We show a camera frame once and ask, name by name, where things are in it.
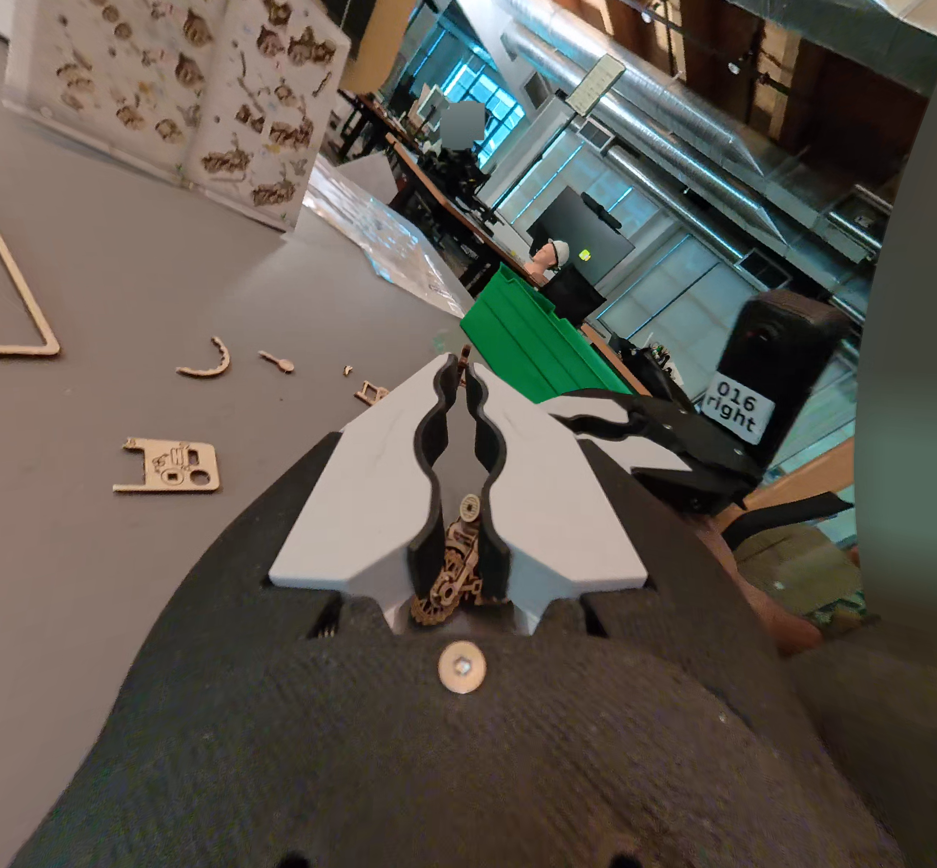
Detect wooden sheet frame large cutouts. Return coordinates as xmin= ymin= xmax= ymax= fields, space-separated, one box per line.
xmin=0 ymin=231 xmax=61 ymax=358

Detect grey desk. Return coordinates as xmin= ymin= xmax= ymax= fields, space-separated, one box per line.
xmin=0 ymin=103 xmax=513 ymax=868

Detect silver round ventilation duct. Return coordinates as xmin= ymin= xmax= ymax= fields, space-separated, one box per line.
xmin=498 ymin=0 xmax=887 ymax=254

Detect clear plastic packaging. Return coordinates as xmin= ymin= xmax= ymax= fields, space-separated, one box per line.
xmin=302 ymin=154 xmax=475 ymax=318

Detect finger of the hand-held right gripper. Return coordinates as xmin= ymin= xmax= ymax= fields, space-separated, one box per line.
xmin=539 ymin=392 xmax=649 ymax=444
xmin=586 ymin=434 xmax=694 ymax=477

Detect white hanging sign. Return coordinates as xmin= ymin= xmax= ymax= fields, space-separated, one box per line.
xmin=564 ymin=54 xmax=628 ymax=116

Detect wooden-top table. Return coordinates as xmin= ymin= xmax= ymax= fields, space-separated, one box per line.
xmin=582 ymin=322 xmax=652 ymax=396

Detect illustrated instruction booklet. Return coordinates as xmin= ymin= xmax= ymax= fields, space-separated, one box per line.
xmin=2 ymin=0 xmax=352 ymax=233

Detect long wooden workbench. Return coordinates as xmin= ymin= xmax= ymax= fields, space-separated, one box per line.
xmin=340 ymin=92 xmax=530 ymax=292

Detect person's dark clothing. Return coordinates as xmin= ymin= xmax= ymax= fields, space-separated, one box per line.
xmin=776 ymin=619 xmax=937 ymax=868

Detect green plastic bin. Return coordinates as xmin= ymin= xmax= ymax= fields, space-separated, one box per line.
xmin=460 ymin=264 xmax=634 ymax=404

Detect black monitor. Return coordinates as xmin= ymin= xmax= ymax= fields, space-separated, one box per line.
xmin=527 ymin=186 xmax=637 ymax=285

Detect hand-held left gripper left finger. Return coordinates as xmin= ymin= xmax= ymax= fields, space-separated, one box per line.
xmin=268 ymin=353 xmax=461 ymax=636

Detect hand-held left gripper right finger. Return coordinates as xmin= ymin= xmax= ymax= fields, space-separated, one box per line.
xmin=466 ymin=363 xmax=650 ymax=636

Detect square wooden piece with holes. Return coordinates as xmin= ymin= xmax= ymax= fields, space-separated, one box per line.
xmin=112 ymin=436 xmax=222 ymax=496

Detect person's right hand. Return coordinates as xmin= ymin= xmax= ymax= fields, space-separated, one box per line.
xmin=688 ymin=513 xmax=822 ymax=658

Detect black office chair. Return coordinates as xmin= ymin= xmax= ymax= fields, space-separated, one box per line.
xmin=721 ymin=491 xmax=856 ymax=553

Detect wooden motorcycle model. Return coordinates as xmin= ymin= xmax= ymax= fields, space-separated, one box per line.
xmin=410 ymin=493 xmax=488 ymax=627

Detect curved toothed wooden piece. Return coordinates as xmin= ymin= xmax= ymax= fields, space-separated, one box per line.
xmin=175 ymin=336 xmax=232 ymax=379

